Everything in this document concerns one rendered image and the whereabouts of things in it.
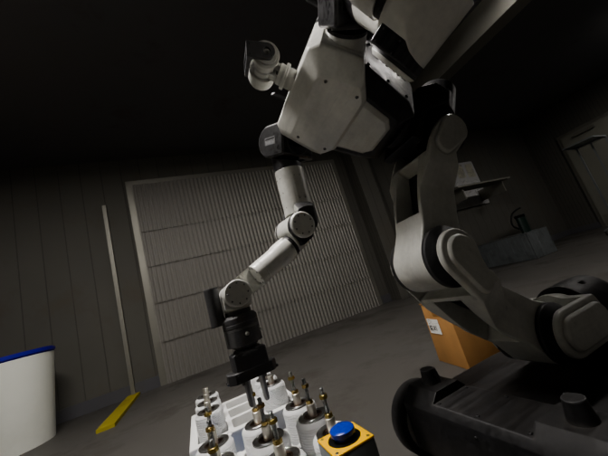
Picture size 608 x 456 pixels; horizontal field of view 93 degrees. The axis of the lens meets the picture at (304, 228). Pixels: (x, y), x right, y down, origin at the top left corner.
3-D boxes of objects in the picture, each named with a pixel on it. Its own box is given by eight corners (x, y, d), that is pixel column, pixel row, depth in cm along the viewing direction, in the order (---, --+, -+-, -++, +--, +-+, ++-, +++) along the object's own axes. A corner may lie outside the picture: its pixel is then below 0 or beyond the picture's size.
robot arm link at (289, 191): (308, 242, 95) (293, 177, 98) (329, 232, 84) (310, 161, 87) (277, 248, 90) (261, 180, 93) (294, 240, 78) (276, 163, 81)
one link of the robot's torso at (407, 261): (428, 299, 78) (430, 156, 95) (488, 292, 62) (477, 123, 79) (379, 286, 74) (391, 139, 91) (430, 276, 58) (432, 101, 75)
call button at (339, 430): (349, 431, 48) (346, 417, 49) (362, 439, 45) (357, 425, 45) (328, 442, 47) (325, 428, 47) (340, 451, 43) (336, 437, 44)
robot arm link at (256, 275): (228, 315, 78) (264, 281, 84) (234, 313, 70) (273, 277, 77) (213, 297, 78) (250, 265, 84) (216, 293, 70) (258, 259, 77)
